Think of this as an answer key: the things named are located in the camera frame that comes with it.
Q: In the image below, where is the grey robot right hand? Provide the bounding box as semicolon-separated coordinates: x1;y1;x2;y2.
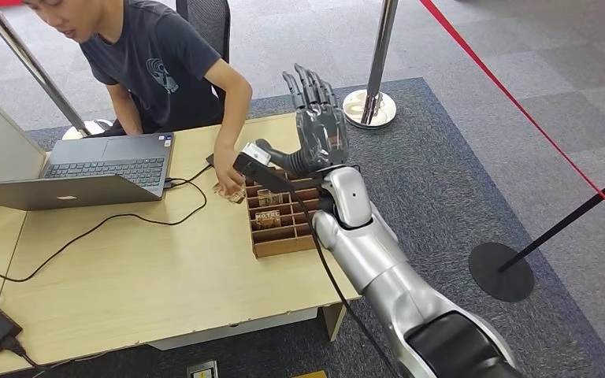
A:
255;63;350;176

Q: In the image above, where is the person's left hand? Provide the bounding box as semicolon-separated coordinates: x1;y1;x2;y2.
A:
213;150;247;197

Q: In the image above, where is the wooden compartment card tray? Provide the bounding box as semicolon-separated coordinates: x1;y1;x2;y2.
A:
243;169;329;259

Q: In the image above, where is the person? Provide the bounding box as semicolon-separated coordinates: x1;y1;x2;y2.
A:
20;0;254;197

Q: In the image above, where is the chrome stanchion with round base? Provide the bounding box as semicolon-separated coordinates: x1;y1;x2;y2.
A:
342;0;400;131
0;0;116;142

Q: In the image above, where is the dark grey carpet rug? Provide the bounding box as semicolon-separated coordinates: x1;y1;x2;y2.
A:
25;76;605;378

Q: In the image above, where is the grey open laptop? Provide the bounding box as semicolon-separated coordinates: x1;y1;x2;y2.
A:
0;131;176;212

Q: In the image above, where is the black office chair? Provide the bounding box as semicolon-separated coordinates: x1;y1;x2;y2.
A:
175;0;232;66

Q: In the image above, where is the metal floor socket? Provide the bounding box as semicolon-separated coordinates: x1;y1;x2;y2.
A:
186;360;219;378

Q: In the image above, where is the red barrier belt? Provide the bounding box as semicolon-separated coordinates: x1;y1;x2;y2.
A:
418;0;605;234

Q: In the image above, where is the black stanchion with round base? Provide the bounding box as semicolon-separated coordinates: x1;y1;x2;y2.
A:
468;163;605;304

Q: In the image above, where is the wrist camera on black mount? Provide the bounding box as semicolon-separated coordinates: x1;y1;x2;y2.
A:
232;142;329;202

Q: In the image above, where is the short black drive cable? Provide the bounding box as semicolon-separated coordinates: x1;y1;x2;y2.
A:
164;163;213;189

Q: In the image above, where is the long black laptop cable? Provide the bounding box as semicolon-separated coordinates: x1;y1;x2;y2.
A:
0;177;209;284

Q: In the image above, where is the black cable along robot arm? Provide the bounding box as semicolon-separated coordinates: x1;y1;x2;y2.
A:
292;191;403;378

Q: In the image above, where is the black adapter output cable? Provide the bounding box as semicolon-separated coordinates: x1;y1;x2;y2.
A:
0;336;113;372

